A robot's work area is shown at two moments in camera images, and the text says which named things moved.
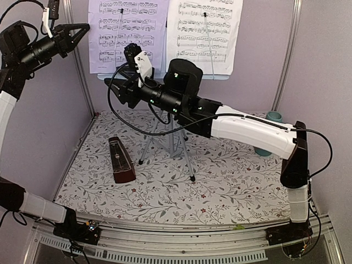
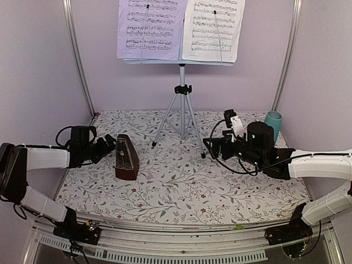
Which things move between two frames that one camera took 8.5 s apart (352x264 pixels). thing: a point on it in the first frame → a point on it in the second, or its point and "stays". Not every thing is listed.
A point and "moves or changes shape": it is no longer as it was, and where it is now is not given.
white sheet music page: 204,31 moves or changes shape
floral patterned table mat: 142,165 stays
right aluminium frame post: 296,17 stays
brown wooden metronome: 123,168 moves or changes shape
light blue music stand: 180,124 moves or changes shape
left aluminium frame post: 71,18 stays
